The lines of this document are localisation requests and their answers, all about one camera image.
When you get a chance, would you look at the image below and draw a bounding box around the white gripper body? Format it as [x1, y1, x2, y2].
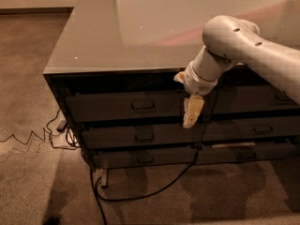
[183, 62, 218, 96]

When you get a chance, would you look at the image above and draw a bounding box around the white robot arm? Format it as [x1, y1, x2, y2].
[174, 15, 300, 128]

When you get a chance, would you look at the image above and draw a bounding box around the grey drawer cabinet counter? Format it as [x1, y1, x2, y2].
[44, 0, 299, 168]

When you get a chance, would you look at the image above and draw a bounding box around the black power adapter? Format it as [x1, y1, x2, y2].
[56, 120, 67, 132]

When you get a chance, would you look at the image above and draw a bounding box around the thick black floor cable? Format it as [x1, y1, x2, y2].
[89, 155, 199, 225]

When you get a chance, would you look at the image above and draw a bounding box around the thin zigzag floor cable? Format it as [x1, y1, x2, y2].
[0, 110, 79, 152]

